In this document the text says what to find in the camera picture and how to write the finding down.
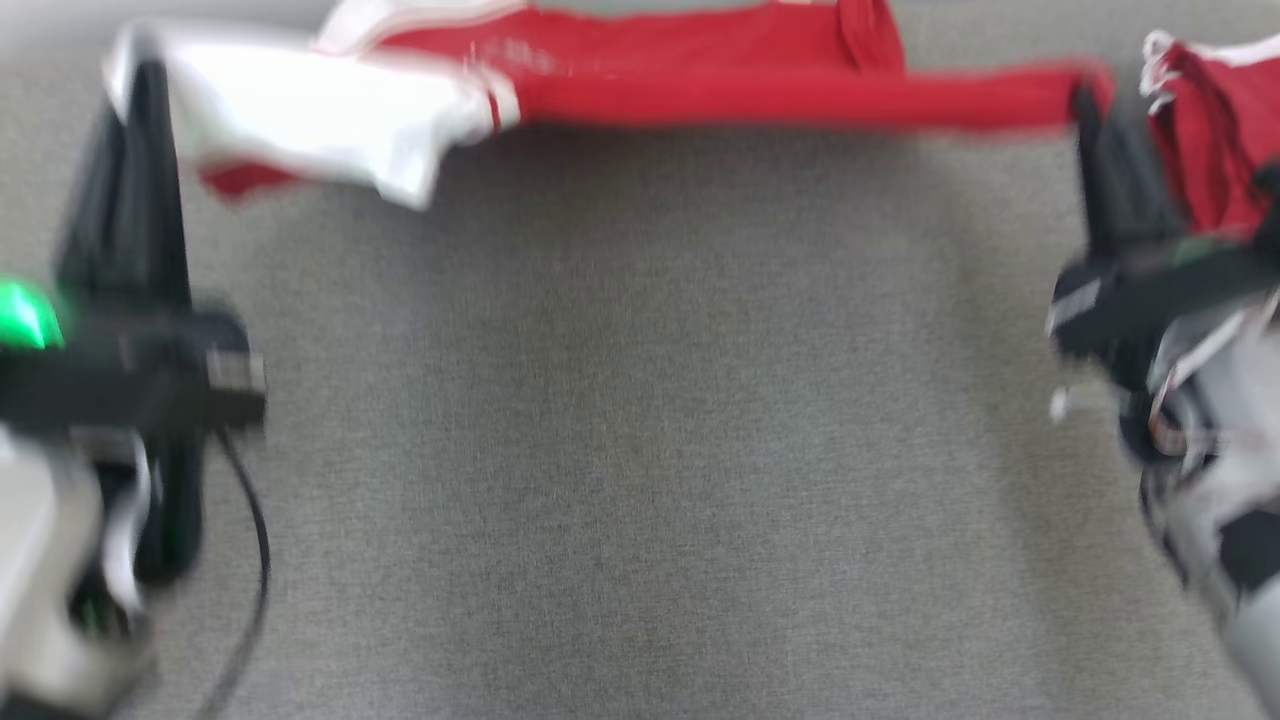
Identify red shorts white stripe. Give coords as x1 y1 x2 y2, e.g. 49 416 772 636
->
1140 30 1280 243

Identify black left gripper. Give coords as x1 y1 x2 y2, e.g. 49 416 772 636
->
0 62 267 438

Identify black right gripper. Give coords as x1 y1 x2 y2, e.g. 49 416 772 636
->
1045 88 1280 361

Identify red white basketball jersey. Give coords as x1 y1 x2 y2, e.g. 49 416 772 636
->
105 0 1116 211

